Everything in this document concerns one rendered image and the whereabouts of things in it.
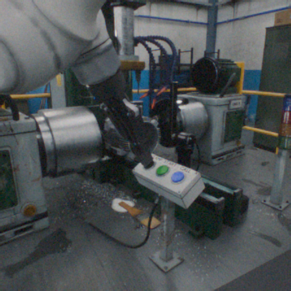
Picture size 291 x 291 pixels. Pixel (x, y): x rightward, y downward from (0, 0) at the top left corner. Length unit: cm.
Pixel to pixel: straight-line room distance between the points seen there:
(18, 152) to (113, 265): 41
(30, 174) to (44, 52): 58
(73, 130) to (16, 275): 43
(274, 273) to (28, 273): 58
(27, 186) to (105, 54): 51
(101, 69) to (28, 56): 21
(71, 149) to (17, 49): 61
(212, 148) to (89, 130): 72
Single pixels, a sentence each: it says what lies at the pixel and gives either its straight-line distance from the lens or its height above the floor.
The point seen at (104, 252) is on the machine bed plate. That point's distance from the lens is 77.
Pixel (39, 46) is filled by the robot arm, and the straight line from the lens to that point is 28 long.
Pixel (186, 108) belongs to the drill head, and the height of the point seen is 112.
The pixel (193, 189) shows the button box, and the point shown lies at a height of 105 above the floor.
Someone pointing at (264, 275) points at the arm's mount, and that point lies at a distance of 58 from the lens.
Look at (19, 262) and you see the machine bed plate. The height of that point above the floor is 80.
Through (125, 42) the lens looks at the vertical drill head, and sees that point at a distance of 107.
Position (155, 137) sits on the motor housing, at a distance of 109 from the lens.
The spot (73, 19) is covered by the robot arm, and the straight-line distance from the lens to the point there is 30.
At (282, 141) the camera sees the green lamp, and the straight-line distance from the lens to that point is 98.
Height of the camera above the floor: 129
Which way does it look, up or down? 16 degrees down
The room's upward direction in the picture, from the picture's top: straight up
